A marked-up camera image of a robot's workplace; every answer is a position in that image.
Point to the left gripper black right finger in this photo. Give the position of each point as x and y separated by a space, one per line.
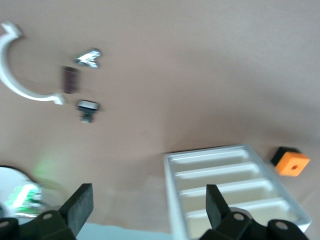
217 212

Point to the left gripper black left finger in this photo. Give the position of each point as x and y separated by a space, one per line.
75 210

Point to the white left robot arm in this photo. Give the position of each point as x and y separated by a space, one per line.
15 182

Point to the white drawer cabinet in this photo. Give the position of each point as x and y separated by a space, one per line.
172 200

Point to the black white square push button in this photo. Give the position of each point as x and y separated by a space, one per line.
87 106

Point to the orange box with black base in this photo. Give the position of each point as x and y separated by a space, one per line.
292 165

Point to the brown terminal block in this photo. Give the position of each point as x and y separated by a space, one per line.
70 80

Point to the white curved plastic bracket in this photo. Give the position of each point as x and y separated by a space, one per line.
6 80

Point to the silver metal key switch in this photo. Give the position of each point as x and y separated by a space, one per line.
88 58

